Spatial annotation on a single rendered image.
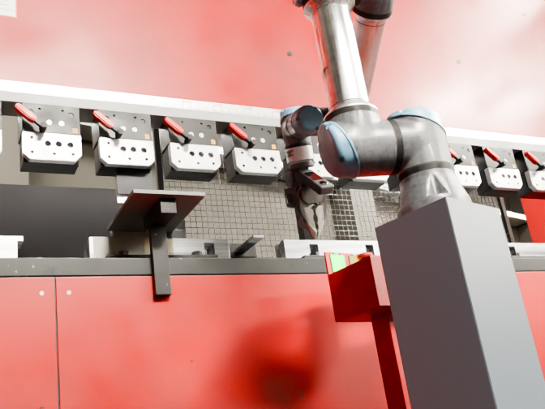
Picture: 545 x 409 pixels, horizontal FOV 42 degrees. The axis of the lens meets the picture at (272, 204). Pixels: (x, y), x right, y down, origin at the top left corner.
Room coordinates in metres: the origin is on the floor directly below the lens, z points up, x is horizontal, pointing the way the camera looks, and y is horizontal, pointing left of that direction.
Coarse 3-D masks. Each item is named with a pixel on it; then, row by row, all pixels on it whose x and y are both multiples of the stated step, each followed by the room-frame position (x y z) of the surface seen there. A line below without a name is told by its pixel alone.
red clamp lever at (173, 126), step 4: (164, 120) 1.78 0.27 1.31; (168, 120) 1.78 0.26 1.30; (172, 120) 1.79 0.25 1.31; (168, 124) 1.79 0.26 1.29; (172, 124) 1.78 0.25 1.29; (176, 124) 1.79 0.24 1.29; (172, 128) 1.79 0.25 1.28; (176, 128) 1.79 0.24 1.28; (180, 128) 1.79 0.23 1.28; (176, 132) 1.80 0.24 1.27; (180, 132) 1.80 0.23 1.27; (184, 132) 1.80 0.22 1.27; (184, 136) 1.81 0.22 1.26; (188, 136) 1.80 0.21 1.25; (192, 136) 1.81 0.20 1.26; (184, 140) 1.82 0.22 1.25; (188, 140) 1.81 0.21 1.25
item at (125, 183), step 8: (120, 176) 1.78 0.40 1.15; (128, 176) 1.79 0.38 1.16; (136, 176) 1.80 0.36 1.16; (144, 176) 1.81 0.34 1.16; (120, 184) 1.78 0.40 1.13; (128, 184) 1.79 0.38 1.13; (136, 184) 1.80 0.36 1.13; (144, 184) 1.81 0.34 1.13; (120, 192) 1.78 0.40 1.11; (128, 192) 1.79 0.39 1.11; (120, 200) 1.79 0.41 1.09
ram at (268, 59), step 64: (64, 0) 1.69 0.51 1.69; (128, 0) 1.78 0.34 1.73; (192, 0) 1.88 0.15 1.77; (256, 0) 1.99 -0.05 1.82; (448, 0) 2.41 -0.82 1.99; (512, 0) 2.59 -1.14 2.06; (0, 64) 1.60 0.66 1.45; (64, 64) 1.68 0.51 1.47; (128, 64) 1.77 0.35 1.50; (192, 64) 1.87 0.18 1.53; (256, 64) 1.97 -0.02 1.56; (384, 64) 2.22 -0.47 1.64; (448, 64) 2.37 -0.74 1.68; (512, 64) 2.54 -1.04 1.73; (512, 128) 2.49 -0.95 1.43
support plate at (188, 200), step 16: (144, 192) 1.53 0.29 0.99; (160, 192) 1.55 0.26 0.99; (176, 192) 1.57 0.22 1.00; (192, 192) 1.59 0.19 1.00; (128, 208) 1.61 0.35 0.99; (144, 208) 1.62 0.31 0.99; (192, 208) 1.67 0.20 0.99; (112, 224) 1.70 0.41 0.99; (128, 224) 1.72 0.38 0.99; (176, 224) 1.77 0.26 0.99
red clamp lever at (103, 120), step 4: (96, 112) 1.68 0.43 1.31; (92, 116) 1.69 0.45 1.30; (96, 116) 1.68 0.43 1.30; (100, 116) 1.69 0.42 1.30; (104, 116) 1.69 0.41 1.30; (100, 120) 1.69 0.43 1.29; (104, 120) 1.69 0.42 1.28; (108, 120) 1.70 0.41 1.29; (104, 124) 1.70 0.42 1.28; (108, 124) 1.70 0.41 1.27; (112, 124) 1.70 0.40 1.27; (108, 128) 1.71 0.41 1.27; (112, 128) 1.71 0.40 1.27; (116, 128) 1.71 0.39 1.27; (120, 128) 1.71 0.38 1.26; (116, 132) 1.71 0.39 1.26; (120, 132) 1.71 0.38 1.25; (116, 136) 1.73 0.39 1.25; (120, 136) 1.73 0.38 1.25
